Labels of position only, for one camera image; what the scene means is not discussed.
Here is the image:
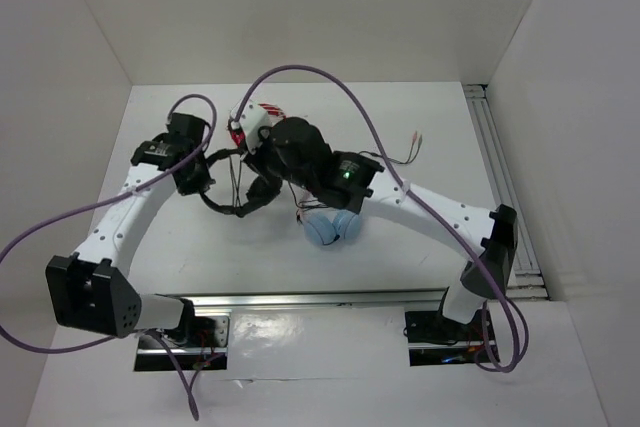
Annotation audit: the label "black headset with microphone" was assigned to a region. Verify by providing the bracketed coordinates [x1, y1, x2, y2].
[197, 146, 284, 219]

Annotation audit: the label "black headset cable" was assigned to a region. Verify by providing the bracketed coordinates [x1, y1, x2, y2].
[227, 132, 424, 211]

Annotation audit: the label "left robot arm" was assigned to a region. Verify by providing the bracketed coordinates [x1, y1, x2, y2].
[45, 114, 211, 346]

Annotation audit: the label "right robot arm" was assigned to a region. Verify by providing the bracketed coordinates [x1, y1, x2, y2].
[236, 116, 518, 339]

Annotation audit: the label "red headphones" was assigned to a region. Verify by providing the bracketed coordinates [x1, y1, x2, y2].
[228, 101, 286, 151]

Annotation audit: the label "pink blue cat-ear headphones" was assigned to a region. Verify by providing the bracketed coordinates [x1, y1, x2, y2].
[296, 202, 363, 247]

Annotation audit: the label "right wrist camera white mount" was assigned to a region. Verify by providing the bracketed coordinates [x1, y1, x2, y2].
[228, 101, 272, 153]

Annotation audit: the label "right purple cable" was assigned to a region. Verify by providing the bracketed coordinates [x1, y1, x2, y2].
[234, 65, 530, 374]

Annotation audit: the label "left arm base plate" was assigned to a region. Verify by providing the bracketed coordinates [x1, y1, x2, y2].
[132, 311, 232, 373]

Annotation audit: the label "aluminium front rail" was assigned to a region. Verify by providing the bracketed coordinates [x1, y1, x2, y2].
[177, 289, 445, 309]

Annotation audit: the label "aluminium rail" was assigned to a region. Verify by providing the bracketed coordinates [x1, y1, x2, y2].
[177, 289, 445, 309]
[463, 84, 549, 301]

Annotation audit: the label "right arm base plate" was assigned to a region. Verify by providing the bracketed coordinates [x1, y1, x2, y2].
[403, 310, 499, 367]

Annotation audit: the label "aluminium right side rail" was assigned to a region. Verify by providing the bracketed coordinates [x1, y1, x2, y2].
[463, 84, 549, 301]

